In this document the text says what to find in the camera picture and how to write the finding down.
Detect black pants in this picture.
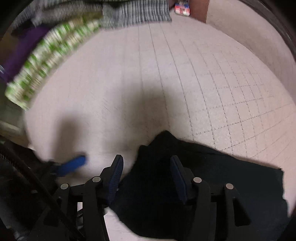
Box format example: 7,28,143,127
110,131,288,240

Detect green white patterned blanket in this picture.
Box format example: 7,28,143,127
5,17,100,110

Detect purple cloth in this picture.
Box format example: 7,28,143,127
1,25,51,83

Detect houndstooth checked garment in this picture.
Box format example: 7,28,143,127
11,1,171,30

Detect red white blue packet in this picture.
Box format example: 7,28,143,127
174,1,190,16

